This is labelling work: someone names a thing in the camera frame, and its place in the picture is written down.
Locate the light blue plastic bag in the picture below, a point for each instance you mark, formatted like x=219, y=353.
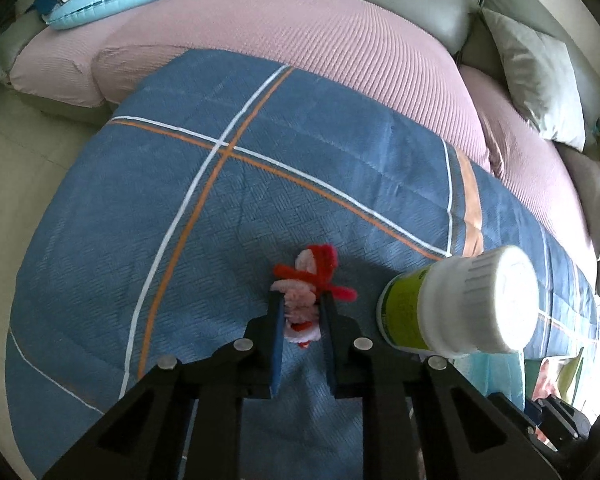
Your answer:
x=494, y=377

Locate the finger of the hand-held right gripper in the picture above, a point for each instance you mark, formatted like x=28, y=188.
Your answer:
x=559, y=422

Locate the red and pink pipe-cleaner toy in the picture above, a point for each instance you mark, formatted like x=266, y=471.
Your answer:
x=305, y=290

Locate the blue plaid quilt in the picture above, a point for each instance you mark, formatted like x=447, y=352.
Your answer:
x=180, y=220

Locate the grey throw pillow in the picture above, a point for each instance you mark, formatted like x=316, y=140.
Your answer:
x=544, y=75

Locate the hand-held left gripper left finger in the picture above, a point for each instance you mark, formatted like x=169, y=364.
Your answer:
x=277, y=342

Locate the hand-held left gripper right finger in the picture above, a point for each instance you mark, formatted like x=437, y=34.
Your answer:
x=330, y=345

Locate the white bottle with green label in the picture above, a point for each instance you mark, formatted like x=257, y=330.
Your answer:
x=479, y=300

